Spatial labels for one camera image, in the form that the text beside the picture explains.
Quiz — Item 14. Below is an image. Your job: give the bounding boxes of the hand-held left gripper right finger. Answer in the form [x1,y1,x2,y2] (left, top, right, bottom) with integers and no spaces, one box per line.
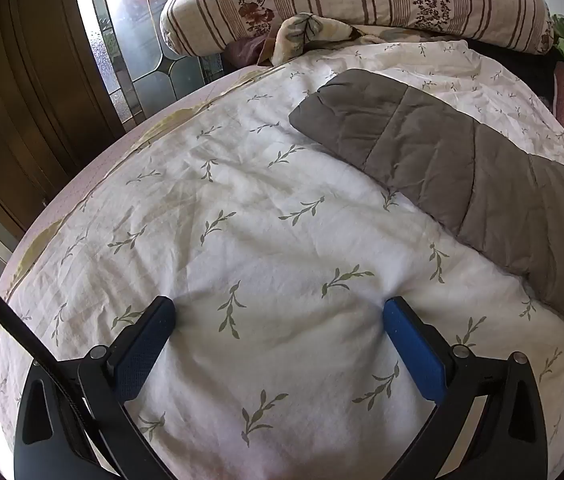
[383,296,548,480]

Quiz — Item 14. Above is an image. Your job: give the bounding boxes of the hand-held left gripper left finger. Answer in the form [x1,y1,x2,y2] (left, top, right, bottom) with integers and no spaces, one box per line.
[13,296,177,480]

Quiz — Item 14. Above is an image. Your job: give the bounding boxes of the grey quilted jacket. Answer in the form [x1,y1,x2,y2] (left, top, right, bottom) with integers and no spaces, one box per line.
[288,68,564,331]

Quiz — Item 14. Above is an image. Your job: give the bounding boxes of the white leaf-print bedsheet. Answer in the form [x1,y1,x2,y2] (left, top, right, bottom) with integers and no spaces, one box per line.
[0,40,564,480]

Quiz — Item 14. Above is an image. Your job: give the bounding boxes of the dark cloth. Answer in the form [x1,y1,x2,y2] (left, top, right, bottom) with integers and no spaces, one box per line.
[472,40,564,101]

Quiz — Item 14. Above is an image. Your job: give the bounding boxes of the stained glass window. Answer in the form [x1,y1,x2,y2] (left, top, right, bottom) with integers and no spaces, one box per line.
[69,0,223,126]

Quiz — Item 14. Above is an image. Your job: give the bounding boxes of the cream leaf-print cloth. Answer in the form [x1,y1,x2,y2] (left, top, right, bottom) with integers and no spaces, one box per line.
[272,12,387,63]

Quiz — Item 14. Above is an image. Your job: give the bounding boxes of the black cable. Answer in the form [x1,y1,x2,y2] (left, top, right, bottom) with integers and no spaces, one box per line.
[0,250,128,480]

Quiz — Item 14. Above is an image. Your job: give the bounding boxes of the wooden door frame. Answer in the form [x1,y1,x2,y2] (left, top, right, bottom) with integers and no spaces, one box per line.
[0,0,128,236]

